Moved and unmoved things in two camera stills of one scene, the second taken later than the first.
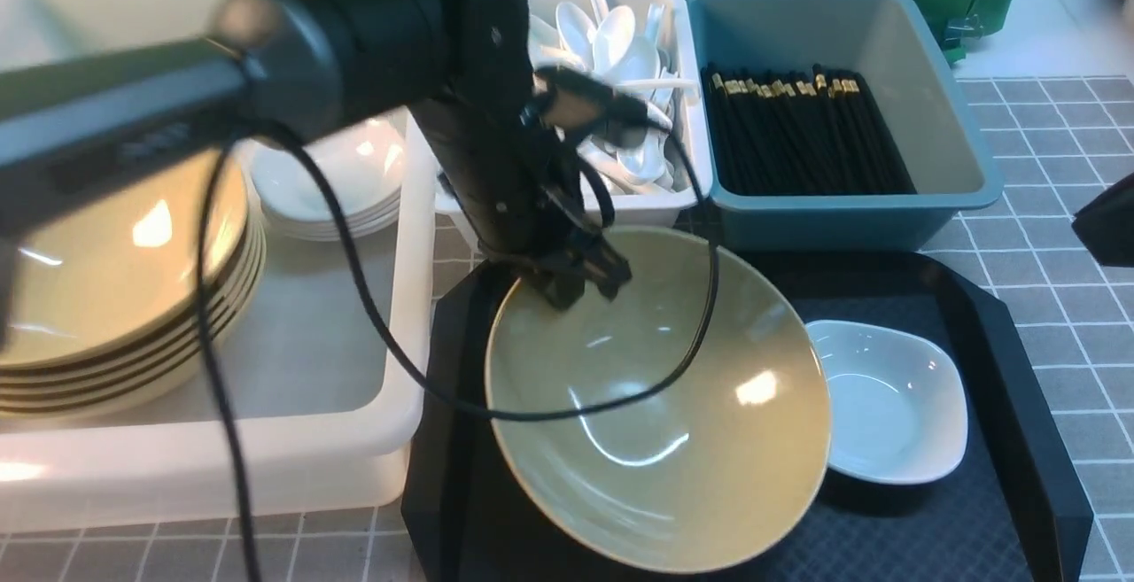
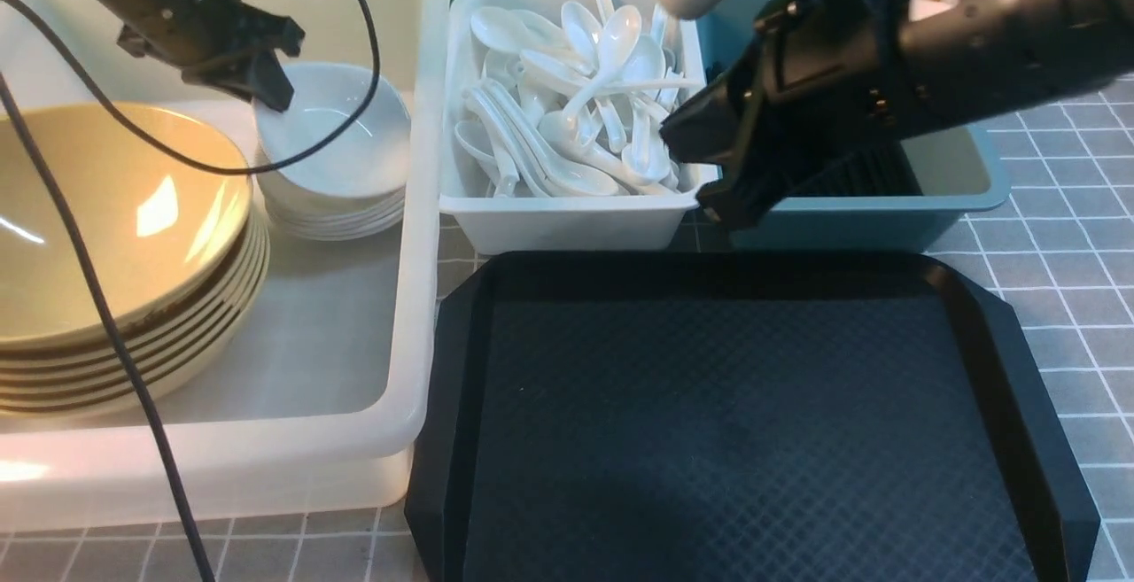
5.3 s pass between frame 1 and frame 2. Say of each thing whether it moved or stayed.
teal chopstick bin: stayed
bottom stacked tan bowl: stayed
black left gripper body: moved
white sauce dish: moved
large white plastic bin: stayed
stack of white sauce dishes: stayed
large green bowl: moved
